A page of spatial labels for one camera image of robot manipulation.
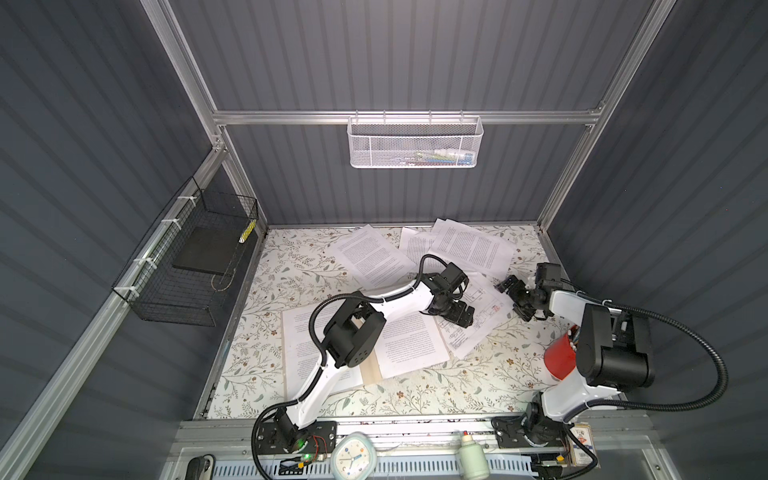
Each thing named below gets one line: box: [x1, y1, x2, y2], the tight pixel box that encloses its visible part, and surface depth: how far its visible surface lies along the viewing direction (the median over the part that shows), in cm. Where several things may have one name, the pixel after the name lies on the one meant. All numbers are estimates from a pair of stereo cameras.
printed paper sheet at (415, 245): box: [399, 226, 447, 274], surface depth 118 cm
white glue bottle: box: [456, 430, 489, 480], surface depth 66 cm
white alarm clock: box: [331, 431, 378, 480], surface depth 70 cm
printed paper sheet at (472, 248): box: [428, 219, 517, 278], surface depth 117 cm
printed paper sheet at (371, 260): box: [328, 224, 418, 292], surface depth 114 cm
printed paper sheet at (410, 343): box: [375, 311, 451, 379], surface depth 91 cm
